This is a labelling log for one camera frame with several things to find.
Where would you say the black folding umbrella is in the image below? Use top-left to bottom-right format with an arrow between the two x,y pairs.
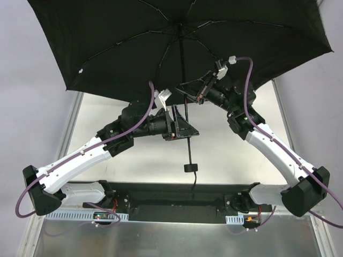
27,0 -> 335,192

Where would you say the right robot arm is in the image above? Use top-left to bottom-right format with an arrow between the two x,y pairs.
176,72 -> 330,217

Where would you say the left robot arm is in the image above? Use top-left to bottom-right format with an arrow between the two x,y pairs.
23,101 -> 199,216

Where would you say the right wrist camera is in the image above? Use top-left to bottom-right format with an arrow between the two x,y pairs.
215,59 -> 228,80

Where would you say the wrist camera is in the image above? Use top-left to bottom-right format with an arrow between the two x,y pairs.
215,59 -> 228,80
158,88 -> 172,110

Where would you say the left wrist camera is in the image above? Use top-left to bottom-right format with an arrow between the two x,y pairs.
158,88 -> 172,110

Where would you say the right white cable duct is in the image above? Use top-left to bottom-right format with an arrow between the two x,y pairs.
225,215 -> 244,225

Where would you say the white cable duct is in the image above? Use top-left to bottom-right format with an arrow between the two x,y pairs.
225,215 -> 244,225
45,210 -> 118,222

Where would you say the left white cable duct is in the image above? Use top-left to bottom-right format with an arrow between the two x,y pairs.
45,210 -> 118,222

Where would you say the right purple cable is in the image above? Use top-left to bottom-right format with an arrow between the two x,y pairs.
227,55 -> 343,229

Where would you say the left aluminium frame post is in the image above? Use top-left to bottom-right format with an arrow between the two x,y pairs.
17,92 -> 84,256

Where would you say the aluminium frame post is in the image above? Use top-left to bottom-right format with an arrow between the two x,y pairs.
272,79 -> 338,256
17,92 -> 84,256

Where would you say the right aluminium frame post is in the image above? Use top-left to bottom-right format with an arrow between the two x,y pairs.
272,79 -> 338,256

